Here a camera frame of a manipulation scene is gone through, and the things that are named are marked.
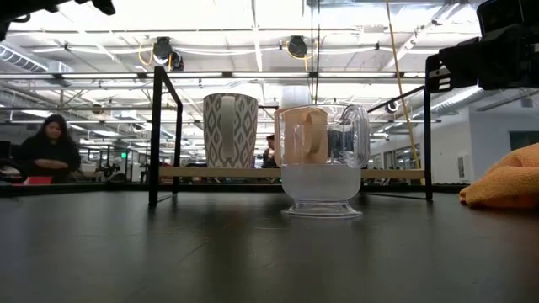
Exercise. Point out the clear glass cup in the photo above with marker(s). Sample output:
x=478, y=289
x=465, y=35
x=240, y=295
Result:
x=322, y=189

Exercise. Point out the pale yellow mug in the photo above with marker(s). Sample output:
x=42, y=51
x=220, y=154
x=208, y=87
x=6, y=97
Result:
x=303, y=139

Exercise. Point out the red flat object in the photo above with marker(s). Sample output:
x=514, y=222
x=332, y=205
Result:
x=38, y=180

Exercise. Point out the black aluminium rig frame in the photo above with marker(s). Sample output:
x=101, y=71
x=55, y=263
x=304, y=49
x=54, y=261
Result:
x=84, y=189

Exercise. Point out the person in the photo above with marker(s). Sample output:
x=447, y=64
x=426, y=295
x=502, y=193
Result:
x=48, y=155
x=269, y=153

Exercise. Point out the wooden shelf with black frame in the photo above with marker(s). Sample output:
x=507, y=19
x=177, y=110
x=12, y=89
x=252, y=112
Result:
x=189, y=172

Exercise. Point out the silver ventilation duct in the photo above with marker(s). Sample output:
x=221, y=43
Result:
x=471, y=101

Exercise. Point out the grey white patterned mug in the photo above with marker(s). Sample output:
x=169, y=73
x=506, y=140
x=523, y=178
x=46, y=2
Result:
x=244, y=130

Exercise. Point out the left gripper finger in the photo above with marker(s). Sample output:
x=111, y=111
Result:
x=103, y=6

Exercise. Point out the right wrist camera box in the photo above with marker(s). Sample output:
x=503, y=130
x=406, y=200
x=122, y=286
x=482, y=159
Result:
x=501, y=14

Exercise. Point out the dark wall screen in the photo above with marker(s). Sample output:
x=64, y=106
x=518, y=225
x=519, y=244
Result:
x=524, y=141

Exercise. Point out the orange cloth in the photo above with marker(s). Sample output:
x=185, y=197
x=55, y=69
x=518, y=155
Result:
x=505, y=185

